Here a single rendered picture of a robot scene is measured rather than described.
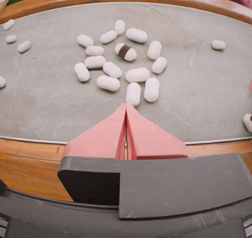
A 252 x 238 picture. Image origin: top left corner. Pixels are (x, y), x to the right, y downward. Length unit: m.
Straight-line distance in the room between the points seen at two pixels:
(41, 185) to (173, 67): 0.28
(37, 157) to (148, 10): 0.34
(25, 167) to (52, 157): 0.05
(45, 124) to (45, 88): 0.06
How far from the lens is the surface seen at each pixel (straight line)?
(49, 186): 0.24
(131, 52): 0.26
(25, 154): 0.26
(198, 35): 0.35
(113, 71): 0.25
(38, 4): 0.43
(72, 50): 0.31
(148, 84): 0.24
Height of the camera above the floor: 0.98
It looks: 76 degrees down
